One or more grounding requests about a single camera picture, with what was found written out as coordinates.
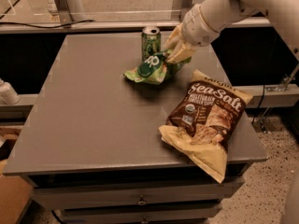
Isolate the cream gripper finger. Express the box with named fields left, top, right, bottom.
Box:
left=164, top=24, right=182, bottom=50
left=166, top=41, right=198, bottom=63

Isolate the green rice chip bag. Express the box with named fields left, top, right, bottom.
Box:
left=124, top=49, right=191, bottom=85

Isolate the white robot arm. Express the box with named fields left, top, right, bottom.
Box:
left=165, top=0, right=299, bottom=224

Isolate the green soda can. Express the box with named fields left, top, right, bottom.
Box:
left=141, top=26, right=161, bottom=61

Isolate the brown sea salt chip bag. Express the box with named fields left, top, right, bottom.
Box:
left=159, top=70, right=252, bottom=183

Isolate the grey drawer cabinet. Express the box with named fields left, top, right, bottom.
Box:
left=4, top=33, right=267, bottom=224

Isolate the upper drawer knob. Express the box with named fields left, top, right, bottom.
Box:
left=137, top=198, right=147, bottom=206

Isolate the white pipe at left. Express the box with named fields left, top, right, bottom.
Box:
left=0, top=78, right=20, bottom=105

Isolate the cardboard box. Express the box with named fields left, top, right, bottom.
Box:
left=0, top=127, right=31, bottom=224

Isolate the black cable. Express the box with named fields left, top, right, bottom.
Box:
left=0, top=19, right=95, bottom=29

